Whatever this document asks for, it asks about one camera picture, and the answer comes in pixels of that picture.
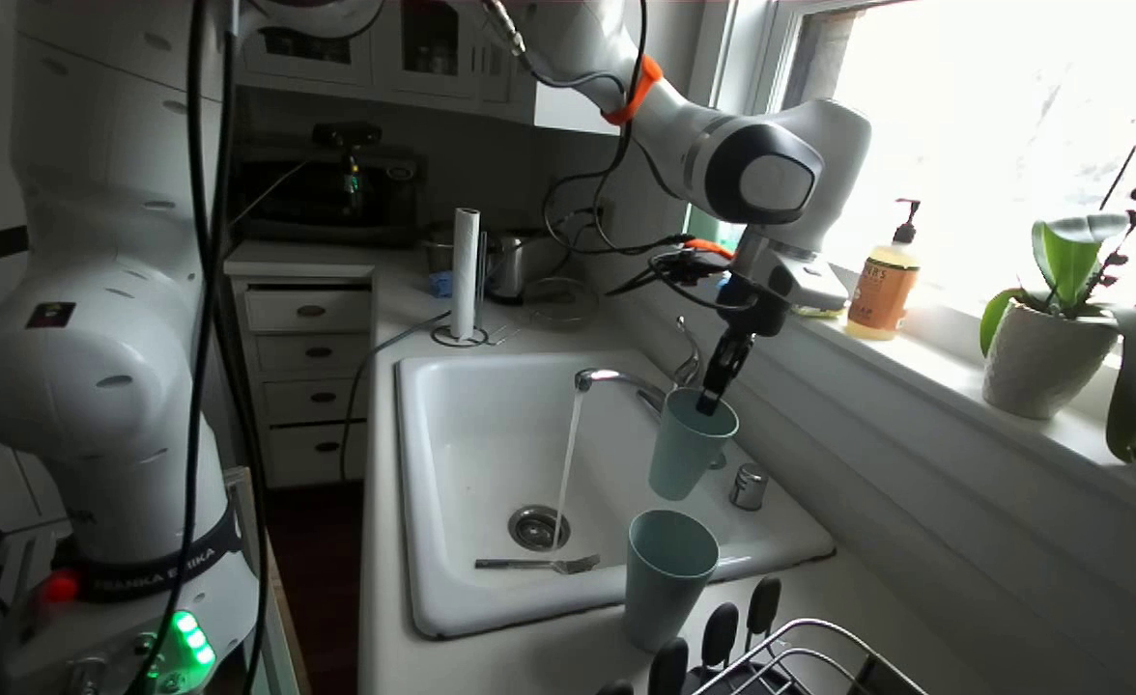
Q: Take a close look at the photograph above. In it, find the white window frame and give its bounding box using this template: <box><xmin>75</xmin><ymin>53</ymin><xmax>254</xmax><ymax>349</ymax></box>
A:
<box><xmin>679</xmin><ymin>0</ymin><xmax>1136</xmax><ymax>518</ymax></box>

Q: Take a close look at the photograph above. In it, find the black camera on stand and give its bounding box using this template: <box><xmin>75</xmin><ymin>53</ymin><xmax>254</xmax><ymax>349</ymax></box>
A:
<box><xmin>310</xmin><ymin>120</ymin><xmax>388</xmax><ymax>217</ymax></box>

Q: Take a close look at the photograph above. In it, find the metal sink drain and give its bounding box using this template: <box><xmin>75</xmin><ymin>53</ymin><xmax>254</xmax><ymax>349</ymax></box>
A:
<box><xmin>506</xmin><ymin>502</ymin><xmax>574</xmax><ymax>558</ymax></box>

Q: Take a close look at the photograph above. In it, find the orange cable clip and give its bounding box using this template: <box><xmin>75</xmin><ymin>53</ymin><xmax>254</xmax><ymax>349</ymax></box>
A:
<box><xmin>603</xmin><ymin>53</ymin><xmax>664</xmax><ymax>129</ymax></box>

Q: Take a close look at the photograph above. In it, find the orange soap pump bottle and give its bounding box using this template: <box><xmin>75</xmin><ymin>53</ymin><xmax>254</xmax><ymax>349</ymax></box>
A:
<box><xmin>847</xmin><ymin>195</ymin><xmax>926</xmax><ymax>345</ymax></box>

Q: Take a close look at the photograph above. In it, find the grey-blue plastic cup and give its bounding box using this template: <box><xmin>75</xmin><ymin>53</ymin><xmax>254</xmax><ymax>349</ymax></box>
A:
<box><xmin>621</xmin><ymin>505</ymin><xmax>724</xmax><ymax>654</ymax></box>
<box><xmin>646</xmin><ymin>385</ymin><xmax>740</xmax><ymax>502</ymax></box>

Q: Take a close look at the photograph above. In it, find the dish drying rack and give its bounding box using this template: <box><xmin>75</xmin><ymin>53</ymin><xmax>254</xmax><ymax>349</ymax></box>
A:
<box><xmin>592</xmin><ymin>577</ymin><xmax>930</xmax><ymax>695</ymax></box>

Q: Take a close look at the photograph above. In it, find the green lit device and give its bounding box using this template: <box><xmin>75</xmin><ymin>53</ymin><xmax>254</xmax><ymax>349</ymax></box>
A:
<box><xmin>139</xmin><ymin>605</ymin><xmax>219</xmax><ymax>695</ymax></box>

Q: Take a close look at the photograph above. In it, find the thin black counter cord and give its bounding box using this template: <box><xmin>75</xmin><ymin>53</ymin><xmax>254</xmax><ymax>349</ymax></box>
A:
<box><xmin>331</xmin><ymin>314</ymin><xmax>456</xmax><ymax>488</ymax></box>

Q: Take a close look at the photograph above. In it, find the chrome sink faucet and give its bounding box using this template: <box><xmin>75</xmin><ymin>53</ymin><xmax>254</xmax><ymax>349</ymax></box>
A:
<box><xmin>573</xmin><ymin>310</ymin><xmax>715</xmax><ymax>417</ymax></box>

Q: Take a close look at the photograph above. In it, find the white sink basin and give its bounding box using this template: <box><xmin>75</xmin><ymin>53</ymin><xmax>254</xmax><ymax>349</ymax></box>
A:
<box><xmin>389</xmin><ymin>349</ymin><xmax>838</xmax><ymax>645</ymax></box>

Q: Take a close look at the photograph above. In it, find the red stop button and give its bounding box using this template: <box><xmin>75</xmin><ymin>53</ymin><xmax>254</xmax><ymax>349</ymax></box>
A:
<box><xmin>36</xmin><ymin>569</ymin><xmax>86</xmax><ymax>609</ymax></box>

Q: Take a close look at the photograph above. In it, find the chrome sink hole cap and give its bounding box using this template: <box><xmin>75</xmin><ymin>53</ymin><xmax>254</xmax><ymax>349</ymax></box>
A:
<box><xmin>726</xmin><ymin>458</ymin><xmax>771</xmax><ymax>515</ymax></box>

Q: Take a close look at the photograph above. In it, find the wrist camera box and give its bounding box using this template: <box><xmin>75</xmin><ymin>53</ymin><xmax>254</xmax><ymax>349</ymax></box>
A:
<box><xmin>768</xmin><ymin>251</ymin><xmax>853</xmax><ymax>318</ymax></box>

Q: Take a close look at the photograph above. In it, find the orchid in white pot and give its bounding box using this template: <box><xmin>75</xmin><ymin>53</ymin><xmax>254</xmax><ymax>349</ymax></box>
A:
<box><xmin>974</xmin><ymin>107</ymin><xmax>1136</xmax><ymax>467</ymax></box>

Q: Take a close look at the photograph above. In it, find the grey robot mount base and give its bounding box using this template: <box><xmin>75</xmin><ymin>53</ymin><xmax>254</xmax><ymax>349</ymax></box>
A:
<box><xmin>0</xmin><ymin>537</ymin><xmax>276</xmax><ymax>695</ymax></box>

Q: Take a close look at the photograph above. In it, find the metal canister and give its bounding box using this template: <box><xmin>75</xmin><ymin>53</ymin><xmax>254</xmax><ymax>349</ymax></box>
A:
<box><xmin>488</xmin><ymin>228</ymin><xmax>533</xmax><ymax>310</ymax></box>

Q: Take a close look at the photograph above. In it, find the white drawer cabinet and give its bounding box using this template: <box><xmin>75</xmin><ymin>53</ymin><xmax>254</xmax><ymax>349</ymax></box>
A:
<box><xmin>219</xmin><ymin>244</ymin><xmax>380</xmax><ymax>493</ymax></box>

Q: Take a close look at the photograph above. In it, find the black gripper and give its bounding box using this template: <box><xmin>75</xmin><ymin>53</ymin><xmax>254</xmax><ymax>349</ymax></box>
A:
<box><xmin>697</xmin><ymin>271</ymin><xmax>792</xmax><ymax>417</ymax></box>

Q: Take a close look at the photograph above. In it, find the metal spoon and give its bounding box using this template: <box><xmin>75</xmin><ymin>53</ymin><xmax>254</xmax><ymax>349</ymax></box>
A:
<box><xmin>470</xmin><ymin>554</ymin><xmax>603</xmax><ymax>581</ymax></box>

